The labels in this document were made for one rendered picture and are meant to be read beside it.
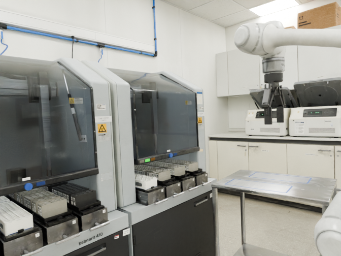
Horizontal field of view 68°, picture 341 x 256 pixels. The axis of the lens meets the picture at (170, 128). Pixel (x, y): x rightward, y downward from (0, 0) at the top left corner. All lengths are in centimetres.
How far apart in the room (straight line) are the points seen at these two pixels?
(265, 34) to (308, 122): 248
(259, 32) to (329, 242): 70
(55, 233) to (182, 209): 83
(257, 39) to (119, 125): 83
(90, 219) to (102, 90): 64
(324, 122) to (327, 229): 257
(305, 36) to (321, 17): 287
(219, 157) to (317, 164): 133
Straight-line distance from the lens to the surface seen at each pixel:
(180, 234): 179
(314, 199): 140
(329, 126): 337
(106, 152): 139
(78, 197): 134
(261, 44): 101
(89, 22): 280
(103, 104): 138
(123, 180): 148
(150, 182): 155
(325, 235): 88
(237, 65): 411
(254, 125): 364
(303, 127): 343
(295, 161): 350
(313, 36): 101
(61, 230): 125
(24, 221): 122
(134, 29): 313
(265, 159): 363
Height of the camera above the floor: 125
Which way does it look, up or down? 3 degrees down
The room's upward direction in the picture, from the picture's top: 3 degrees counter-clockwise
